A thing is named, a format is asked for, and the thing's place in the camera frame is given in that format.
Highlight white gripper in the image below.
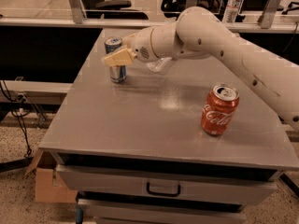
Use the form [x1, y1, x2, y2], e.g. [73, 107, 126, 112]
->
[103, 27, 154, 67]

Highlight blue silver redbull can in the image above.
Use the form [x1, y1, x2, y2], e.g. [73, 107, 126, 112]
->
[104, 36, 126, 83]

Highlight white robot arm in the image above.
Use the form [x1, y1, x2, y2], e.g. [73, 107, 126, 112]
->
[104, 7, 299, 131]

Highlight red coca-cola can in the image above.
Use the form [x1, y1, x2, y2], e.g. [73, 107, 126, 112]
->
[201, 83, 239, 136]

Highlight clear plastic bottle lying down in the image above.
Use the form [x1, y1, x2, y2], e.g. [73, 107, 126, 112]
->
[147, 57, 172, 73]

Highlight black office chair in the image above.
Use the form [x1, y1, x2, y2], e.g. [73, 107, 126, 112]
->
[81, 0, 148, 20]

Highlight grey metal railing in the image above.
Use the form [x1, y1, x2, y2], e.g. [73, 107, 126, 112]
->
[0, 0, 299, 35]

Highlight grey metal drawer cabinet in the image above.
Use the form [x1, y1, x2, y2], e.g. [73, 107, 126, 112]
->
[41, 40, 298, 215]

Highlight upper grey drawer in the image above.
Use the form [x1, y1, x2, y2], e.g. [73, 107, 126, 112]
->
[56, 164, 277, 205]

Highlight grey drawer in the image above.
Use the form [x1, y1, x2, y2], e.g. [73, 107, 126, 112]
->
[56, 164, 277, 205]
[78, 199, 246, 224]

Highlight upright water bottle in background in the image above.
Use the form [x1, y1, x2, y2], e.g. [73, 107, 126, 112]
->
[222, 0, 242, 23]

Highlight cardboard box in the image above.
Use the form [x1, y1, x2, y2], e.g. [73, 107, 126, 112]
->
[25, 149, 77, 203]

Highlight lower grey drawer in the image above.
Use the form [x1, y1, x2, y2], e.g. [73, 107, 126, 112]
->
[78, 199, 246, 224]

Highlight black cables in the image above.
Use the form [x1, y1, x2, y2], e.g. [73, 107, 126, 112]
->
[0, 79, 48, 161]

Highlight black drawer handle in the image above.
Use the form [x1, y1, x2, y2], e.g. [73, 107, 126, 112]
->
[146, 182, 181, 198]

